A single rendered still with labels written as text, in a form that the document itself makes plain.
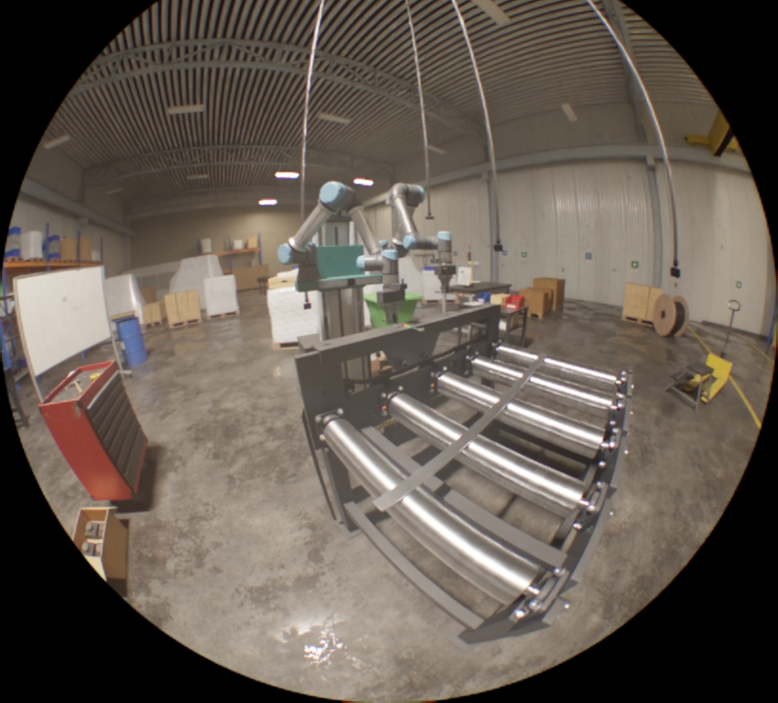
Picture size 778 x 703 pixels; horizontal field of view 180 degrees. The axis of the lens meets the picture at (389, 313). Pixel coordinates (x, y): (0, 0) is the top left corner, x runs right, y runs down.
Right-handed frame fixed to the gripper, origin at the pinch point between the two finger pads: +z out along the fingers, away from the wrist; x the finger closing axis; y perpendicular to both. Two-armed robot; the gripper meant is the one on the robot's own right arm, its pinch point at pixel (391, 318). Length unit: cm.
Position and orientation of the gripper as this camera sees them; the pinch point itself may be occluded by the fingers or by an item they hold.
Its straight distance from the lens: 114.5
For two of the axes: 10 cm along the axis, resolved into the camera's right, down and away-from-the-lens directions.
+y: -6.0, -1.6, 7.8
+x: -8.0, 1.6, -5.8
